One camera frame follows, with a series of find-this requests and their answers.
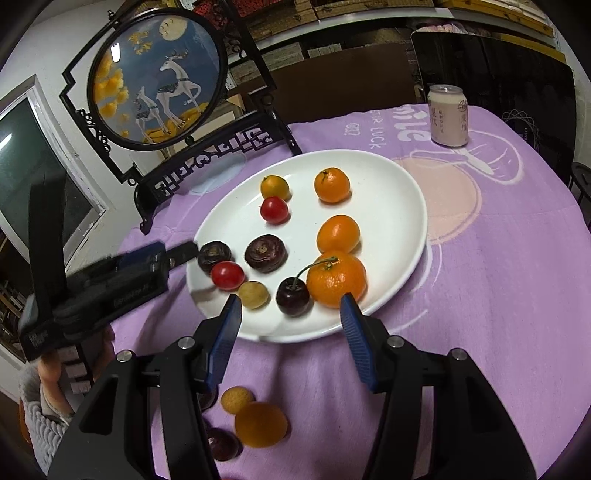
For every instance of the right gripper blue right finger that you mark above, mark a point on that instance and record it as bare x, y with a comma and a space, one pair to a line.
364, 335

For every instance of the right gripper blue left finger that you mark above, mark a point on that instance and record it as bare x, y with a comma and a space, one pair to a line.
221, 333

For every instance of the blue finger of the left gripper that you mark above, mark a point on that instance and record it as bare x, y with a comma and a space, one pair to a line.
180, 254

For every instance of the dark water chestnut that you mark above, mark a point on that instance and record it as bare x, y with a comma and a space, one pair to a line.
266, 254
211, 254

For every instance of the mandarin front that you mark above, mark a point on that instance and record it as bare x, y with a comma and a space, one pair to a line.
334, 275

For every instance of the mandarin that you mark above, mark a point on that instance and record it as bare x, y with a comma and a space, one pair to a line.
334, 275
332, 185

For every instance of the tan longan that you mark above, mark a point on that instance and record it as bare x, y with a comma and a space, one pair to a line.
235, 398
253, 295

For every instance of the large red tomato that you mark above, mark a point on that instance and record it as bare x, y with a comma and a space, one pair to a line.
227, 276

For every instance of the dark cherry with stem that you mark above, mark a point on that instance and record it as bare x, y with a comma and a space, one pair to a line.
292, 296

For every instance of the orange kumquat front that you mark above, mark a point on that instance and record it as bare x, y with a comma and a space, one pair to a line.
340, 232

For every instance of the orange kumquat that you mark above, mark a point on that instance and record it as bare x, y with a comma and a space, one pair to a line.
340, 232
260, 425

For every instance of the orange kumquat back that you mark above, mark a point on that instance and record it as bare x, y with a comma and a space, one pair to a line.
260, 425

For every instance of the small red tomato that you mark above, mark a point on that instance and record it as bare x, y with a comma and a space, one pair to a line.
274, 210

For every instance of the yellow orange front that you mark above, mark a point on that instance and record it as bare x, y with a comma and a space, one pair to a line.
274, 186

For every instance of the person left hand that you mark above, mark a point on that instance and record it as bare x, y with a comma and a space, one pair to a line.
68, 372

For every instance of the white oval plate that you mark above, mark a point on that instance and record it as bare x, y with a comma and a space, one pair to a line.
386, 202

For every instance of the round deer screen ornament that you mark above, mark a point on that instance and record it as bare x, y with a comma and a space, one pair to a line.
148, 79

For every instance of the white beverage can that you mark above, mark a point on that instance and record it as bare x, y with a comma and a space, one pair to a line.
448, 108

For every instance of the shelf with flat boxes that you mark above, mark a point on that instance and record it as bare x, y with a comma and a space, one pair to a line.
276, 23

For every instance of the black chair back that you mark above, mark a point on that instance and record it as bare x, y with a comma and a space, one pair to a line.
532, 92

